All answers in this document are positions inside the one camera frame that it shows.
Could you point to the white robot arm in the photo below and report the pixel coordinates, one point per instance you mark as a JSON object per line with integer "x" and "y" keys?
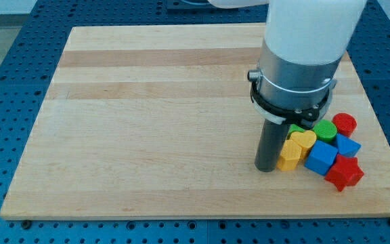
{"x": 303, "y": 44}

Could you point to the red star block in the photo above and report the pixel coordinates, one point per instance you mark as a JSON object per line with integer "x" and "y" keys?
{"x": 345, "y": 172}

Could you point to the wooden board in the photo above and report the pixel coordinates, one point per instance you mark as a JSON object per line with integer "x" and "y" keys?
{"x": 155, "y": 122}

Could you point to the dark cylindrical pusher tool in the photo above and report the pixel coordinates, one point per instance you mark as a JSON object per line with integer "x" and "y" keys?
{"x": 270, "y": 145}

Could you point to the green block behind heart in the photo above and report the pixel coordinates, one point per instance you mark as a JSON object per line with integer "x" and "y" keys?
{"x": 294, "y": 128}

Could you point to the yellow hexagon block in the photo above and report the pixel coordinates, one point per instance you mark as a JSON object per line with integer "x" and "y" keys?
{"x": 289, "y": 156}

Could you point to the yellow heart block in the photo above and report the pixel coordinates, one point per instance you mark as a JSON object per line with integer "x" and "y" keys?
{"x": 305, "y": 140}

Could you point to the blue cube block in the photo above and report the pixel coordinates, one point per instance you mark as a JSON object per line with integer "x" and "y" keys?
{"x": 321, "y": 158}

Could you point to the green cylinder block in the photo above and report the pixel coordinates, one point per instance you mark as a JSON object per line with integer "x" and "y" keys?
{"x": 325, "y": 131}

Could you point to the red cylinder block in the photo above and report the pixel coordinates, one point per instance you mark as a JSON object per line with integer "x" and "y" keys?
{"x": 345, "y": 124}

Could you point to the blue triangular block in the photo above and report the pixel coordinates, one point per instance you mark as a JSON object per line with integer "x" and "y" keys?
{"x": 346, "y": 146}

